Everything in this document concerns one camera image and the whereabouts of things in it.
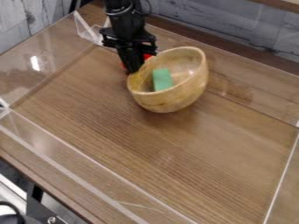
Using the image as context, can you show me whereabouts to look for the clear acrylic corner bracket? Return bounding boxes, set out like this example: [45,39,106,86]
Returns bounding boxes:
[73,10,109,46]

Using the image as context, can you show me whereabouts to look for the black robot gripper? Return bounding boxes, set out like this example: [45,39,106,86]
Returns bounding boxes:
[98,11,156,74]

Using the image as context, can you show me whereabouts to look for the black metal table frame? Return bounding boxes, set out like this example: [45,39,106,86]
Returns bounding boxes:
[25,182,76,224]

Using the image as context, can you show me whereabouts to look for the clear acrylic tray wall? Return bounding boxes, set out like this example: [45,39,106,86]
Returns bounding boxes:
[0,17,299,224]

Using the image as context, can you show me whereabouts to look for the green rectangular block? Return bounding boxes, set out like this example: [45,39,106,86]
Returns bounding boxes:
[152,68,173,91]

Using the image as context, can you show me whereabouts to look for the red fruit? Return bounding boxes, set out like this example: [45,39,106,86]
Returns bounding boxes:
[121,53,153,70]

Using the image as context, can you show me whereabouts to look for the black cable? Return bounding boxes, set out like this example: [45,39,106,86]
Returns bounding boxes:
[0,201,25,224]

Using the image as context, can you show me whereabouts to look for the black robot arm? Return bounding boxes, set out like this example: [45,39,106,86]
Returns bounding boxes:
[98,0,157,74]

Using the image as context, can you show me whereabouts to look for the wooden bowl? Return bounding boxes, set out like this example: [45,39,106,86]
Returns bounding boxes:
[127,46,209,113]

